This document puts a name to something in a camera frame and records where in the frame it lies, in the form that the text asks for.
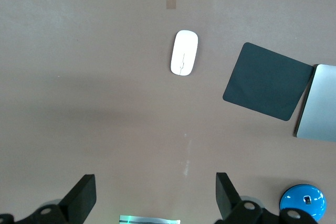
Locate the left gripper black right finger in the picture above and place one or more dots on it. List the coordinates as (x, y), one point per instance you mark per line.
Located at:
(228, 203)

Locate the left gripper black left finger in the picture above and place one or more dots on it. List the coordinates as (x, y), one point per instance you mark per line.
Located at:
(81, 197)

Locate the white computer mouse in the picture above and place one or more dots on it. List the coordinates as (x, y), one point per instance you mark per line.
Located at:
(183, 51)

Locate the black mouse pad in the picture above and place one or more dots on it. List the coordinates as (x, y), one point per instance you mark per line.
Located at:
(267, 82)

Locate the blue desk lamp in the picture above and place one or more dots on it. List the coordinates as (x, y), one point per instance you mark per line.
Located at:
(296, 195)

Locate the silver closed laptop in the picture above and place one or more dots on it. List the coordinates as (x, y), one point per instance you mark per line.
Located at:
(320, 103)

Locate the brown tape patch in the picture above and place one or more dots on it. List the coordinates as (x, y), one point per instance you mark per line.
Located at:
(171, 2)

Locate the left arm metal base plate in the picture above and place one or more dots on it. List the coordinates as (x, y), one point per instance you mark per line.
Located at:
(149, 220)

